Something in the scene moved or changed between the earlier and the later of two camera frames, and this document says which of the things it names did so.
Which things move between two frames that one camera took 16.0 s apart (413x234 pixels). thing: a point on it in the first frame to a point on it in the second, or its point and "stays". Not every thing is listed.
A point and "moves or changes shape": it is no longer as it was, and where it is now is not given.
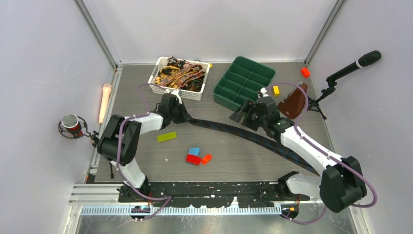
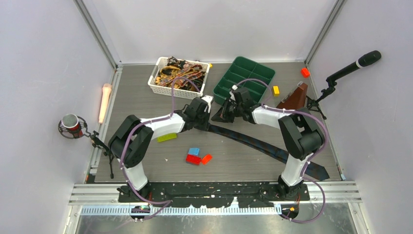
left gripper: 185,117 to 205,126
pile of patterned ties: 182,74 stays
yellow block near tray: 275,91 stays
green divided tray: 242,81 stays
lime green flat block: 166,136 stays
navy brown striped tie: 270,146 moves or changes shape
